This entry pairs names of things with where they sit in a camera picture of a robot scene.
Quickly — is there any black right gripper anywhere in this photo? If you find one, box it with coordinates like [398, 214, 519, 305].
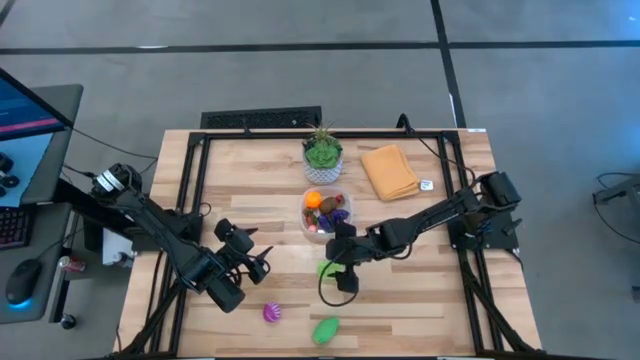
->
[325, 222, 376, 296]

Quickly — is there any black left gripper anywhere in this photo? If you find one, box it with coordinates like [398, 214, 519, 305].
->
[213, 216, 275, 287]

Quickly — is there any light green toy vegetable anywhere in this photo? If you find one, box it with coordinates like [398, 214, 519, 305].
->
[316, 259, 347, 282]

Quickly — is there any brown toy potato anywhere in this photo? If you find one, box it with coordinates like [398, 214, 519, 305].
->
[319, 195, 342, 216]

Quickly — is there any green toy melon half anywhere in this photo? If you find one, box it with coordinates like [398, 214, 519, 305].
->
[311, 315, 342, 347]

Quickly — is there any purple striped toy ball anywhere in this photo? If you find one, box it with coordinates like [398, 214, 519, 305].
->
[262, 301, 283, 324]

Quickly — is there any clear plastic tupperware container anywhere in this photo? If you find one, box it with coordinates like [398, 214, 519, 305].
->
[298, 185, 355, 245]

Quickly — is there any white grey patterned plant pot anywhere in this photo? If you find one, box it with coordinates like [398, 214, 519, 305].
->
[302, 155, 345, 187]

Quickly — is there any folded yellow cloth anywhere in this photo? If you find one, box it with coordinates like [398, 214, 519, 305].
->
[360, 144, 422, 203]

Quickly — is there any green succulent plant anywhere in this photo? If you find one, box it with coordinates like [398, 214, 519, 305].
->
[301, 122, 345, 170]

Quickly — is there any white box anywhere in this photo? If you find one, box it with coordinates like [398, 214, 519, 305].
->
[101, 229, 135, 267]

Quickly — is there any red soda can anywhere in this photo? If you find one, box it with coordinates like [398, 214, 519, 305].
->
[58, 255, 88, 274]

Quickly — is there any grey side desk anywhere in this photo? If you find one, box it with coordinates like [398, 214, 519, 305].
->
[0, 83, 85, 326]

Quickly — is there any black computer mouse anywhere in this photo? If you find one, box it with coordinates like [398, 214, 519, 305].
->
[4, 257, 44, 308]

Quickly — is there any black keyboard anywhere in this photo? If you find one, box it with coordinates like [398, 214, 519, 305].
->
[0, 206, 32, 252]

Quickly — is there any black headset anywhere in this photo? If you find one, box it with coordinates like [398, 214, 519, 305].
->
[0, 151, 22, 199]

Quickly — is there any computer monitor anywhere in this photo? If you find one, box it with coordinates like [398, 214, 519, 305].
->
[0, 67, 75, 209]

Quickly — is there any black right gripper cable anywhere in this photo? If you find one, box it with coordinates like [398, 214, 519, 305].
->
[317, 247, 359, 308]

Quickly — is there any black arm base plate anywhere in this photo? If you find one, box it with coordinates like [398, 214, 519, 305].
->
[149, 208, 207, 251]
[446, 207, 524, 253]

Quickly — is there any black aluminium table frame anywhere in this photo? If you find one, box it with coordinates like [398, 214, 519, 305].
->
[113, 128, 544, 360]

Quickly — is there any black power cable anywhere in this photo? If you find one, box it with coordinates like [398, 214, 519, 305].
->
[396, 113, 476, 189]

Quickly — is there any black desk cable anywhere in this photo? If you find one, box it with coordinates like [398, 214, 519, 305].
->
[68, 126, 159, 162]

